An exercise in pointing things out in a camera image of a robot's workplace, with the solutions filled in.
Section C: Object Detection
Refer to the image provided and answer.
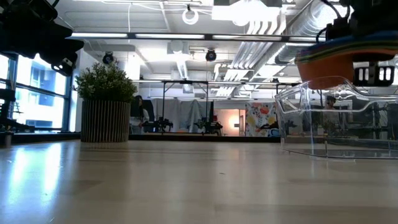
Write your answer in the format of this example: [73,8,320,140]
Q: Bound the floral patterned banner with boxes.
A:
[244,101,278,137]

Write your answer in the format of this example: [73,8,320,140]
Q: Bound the blue measuring cup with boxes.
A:
[303,30,398,52]

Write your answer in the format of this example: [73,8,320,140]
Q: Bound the green measuring cup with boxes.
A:
[295,39,398,63]

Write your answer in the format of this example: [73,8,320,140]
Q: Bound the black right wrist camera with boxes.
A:
[325,17,354,40]

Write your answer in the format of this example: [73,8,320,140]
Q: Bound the white ring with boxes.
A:
[182,7,200,26]

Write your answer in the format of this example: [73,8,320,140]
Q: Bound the window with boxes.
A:
[0,46,74,133]

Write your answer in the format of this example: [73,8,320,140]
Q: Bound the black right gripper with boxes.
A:
[351,0,398,87]

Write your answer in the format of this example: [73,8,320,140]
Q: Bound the black background equipment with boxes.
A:
[0,88,35,134]

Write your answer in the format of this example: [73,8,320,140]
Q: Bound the green plant in ribbed pot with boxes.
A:
[75,60,138,143]

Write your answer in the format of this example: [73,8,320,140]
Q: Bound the person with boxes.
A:
[130,95,150,135]
[323,95,340,125]

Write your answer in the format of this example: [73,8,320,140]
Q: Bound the yellow measuring cup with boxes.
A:
[297,35,398,60]

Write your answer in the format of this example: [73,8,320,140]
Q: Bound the grey cloth cover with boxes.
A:
[150,98,208,134]

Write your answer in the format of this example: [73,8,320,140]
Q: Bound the black aluminium table frame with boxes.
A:
[0,132,282,144]

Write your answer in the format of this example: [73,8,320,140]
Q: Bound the orange measuring cup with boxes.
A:
[295,49,398,90]

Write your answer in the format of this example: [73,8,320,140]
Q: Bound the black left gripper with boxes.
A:
[29,17,85,77]

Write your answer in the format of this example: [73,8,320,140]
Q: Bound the clear plastic basket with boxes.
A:
[275,76,398,161]

